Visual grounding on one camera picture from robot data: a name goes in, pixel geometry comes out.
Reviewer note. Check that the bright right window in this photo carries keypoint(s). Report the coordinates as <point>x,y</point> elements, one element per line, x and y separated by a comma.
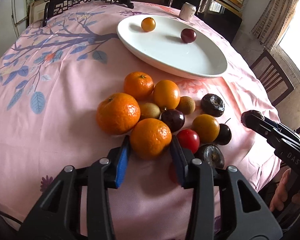
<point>289,44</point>

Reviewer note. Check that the round dark passion fruit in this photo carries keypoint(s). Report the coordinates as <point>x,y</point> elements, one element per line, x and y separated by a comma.
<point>213,105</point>

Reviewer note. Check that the white oval plate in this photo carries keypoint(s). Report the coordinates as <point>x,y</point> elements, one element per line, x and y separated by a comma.
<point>164,49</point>

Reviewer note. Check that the yellow orange round fruit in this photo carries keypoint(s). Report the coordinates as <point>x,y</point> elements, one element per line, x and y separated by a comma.
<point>207,127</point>

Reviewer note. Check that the yellow cherry tomato on plate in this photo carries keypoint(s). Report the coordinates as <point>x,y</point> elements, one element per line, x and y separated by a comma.
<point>148,24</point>

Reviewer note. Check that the mandarin with green stem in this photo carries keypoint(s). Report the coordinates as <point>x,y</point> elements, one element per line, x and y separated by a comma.
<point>139,85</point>

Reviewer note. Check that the dark red plum on plate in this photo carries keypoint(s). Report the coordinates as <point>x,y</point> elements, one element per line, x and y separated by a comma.
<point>188,35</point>

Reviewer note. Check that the red cherry tomato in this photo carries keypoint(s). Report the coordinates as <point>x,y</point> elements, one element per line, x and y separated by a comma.
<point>189,139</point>

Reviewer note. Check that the white drink can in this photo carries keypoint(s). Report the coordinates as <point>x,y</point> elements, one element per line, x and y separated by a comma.
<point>187,12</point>

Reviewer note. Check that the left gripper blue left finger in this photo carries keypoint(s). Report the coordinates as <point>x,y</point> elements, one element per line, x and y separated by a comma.
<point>122,160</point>

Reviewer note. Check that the dark cherry with stem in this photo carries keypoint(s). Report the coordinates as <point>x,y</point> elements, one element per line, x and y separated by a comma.
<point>224,135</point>

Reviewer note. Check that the brown longan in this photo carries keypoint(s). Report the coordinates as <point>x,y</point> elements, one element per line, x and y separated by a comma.
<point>186,105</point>
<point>149,110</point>

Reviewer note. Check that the dark purple front fruit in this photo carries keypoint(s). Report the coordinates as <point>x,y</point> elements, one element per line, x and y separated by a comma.
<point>211,154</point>

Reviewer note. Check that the dark wooden chair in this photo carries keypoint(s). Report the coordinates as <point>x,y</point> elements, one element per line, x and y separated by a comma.
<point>273,76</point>

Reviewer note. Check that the smooth orange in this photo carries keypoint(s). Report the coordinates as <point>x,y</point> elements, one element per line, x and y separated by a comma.
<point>166,94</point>

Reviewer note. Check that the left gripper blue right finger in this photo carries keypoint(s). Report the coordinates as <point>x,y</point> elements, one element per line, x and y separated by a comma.
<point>181,158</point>

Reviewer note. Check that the dark cabinet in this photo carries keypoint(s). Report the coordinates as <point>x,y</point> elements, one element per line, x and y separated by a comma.
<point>214,14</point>

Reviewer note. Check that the large mandarin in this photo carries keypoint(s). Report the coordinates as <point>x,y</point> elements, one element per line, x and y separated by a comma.
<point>118,114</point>

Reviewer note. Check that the wrinkled dark passion fruit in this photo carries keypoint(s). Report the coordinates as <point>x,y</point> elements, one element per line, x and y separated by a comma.
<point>251,118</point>

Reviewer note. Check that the person's right hand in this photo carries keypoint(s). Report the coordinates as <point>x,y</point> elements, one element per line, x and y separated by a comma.
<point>281,195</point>

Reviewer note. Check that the pink printed tablecloth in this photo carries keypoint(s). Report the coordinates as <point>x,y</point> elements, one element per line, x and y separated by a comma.
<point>53,78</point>

